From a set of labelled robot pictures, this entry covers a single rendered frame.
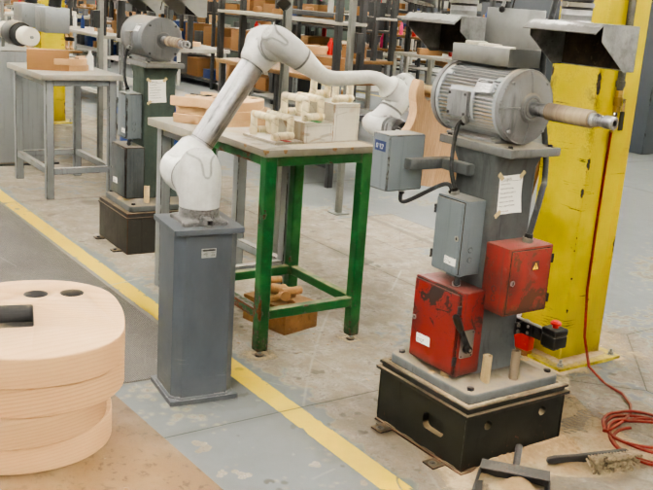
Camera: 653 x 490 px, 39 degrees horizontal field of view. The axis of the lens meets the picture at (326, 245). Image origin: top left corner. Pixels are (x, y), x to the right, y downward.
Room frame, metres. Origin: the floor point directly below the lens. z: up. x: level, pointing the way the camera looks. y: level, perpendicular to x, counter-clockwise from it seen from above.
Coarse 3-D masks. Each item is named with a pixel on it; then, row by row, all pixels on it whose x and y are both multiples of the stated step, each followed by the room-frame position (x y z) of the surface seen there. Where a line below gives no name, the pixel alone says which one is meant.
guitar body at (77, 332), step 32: (0, 288) 1.43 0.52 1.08; (32, 288) 1.44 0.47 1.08; (64, 288) 1.45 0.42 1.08; (96, 288) 1.46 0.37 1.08; (0, 320) 1.35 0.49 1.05; (32, 320) 1.36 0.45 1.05; (64, 320) 1.30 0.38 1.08; (96, 320) 1.31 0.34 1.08; (0, 352) 1.17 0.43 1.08; (32, 352) 1.17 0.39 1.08; (64, 352) 1.18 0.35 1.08; (96, 352) 1.20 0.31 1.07; (0, 384) 1.14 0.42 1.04; (32, 384) 1.15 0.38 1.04; (64, 384) 1.17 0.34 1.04
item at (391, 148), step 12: (384, 132) 3.25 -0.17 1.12; (396, 132) 3.27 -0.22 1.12; (408, 132) 3.29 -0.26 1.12; (384, 144) 3.22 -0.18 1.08; (396, 144) 3.21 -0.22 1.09; (408, 144) 3.24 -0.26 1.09; (420, 144) 3.27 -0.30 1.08; (372, 156) 3.27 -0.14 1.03; (384, 156) 3.21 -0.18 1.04; (396, 156) 3.21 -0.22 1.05; (408, 156) 3.24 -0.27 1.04; (420, 156) 3.27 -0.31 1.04; (372, 168) 3.26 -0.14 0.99; (384, 168) 3.21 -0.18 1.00; (396, 168) 3.22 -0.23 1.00; (372, 180) 3.26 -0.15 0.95; (384, 180) 3.20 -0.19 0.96; (396, 180) 3.22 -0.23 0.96; (408, 180) 3.25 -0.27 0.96; (420, 180) 3.28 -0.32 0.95; (420, 192) 3.26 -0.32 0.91
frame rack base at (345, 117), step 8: (312, 104) 4.31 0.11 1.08; (328, 104) 4.21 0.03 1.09; (336, 104) 4.18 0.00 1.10; (344, 104) 4.21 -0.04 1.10; (352, 104) 4.24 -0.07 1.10; (360, 104) 4.27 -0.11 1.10; (312, 112) 4.31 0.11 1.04; (328, 112) 4.21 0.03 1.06; (336, 112) 4.19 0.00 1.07; (344, 112) 4.21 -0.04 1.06; (352, 112) 4.24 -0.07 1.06; (328, 120) 4.20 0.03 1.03; (336, 120) 4.19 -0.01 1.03; (344, 120) 4.21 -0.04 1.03; (352, 120) 4.24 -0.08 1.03; (336, 128) 4.19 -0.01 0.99; (344, 128) 4.22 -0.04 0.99; (352, 128) 4.24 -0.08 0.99; (336, 136) 4.19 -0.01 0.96; (344, 136) 4.22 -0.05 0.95; (352, 136) 4.25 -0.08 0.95
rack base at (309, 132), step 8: (280, 120) 4.23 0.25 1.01; (296, 120) 4.16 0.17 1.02; (280, 128) 4.22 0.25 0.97; (296, 128) 4.12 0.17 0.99; (304, 128) 4.08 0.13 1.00; (312, 128) 4.11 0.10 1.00; (320, 128) 4.13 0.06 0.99; (328, 128) 4.16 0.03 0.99; (296, 136) 4.12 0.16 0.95; (304, 136) 4.08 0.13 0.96; (312, 136) 4.11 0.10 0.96; (320, 136) 4.13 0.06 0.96; (328, 136) 4.16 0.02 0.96
